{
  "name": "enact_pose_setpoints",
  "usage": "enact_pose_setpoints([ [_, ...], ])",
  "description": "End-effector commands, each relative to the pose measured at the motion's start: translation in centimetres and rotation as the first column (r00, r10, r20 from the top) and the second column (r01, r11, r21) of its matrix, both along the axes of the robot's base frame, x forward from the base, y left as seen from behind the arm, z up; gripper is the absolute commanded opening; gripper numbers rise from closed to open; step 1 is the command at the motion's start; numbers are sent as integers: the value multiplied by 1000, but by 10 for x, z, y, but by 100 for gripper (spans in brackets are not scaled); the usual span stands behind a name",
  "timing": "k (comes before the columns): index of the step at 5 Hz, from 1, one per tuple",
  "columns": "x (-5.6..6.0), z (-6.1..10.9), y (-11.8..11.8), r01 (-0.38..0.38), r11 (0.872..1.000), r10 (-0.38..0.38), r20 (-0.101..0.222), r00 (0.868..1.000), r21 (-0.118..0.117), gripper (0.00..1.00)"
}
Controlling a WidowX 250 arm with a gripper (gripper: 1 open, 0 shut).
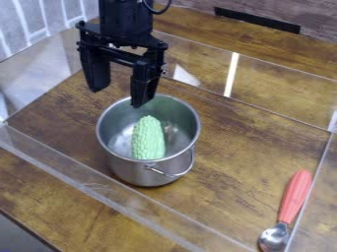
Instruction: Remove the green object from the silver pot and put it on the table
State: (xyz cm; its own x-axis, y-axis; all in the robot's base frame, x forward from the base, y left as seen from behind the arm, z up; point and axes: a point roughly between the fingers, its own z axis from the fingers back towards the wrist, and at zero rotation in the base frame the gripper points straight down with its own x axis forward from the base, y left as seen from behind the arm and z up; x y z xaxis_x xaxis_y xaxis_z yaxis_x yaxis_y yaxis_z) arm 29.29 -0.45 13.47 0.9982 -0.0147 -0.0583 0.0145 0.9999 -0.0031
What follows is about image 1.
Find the silver metal pot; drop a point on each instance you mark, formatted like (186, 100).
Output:
(181, 126)

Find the black wall strip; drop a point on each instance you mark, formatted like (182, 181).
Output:
(257, 20)

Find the red handled metal spoon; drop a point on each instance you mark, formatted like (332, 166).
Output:
(274, 238)

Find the green bumpy toy vegetable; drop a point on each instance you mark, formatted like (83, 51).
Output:
(147, 139)

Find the clear acrylic enclosure wall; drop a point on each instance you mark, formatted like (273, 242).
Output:
(263, 87)

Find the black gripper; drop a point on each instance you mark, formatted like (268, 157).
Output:
(136, 50)

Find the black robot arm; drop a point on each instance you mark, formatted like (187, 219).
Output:
(127, 16)

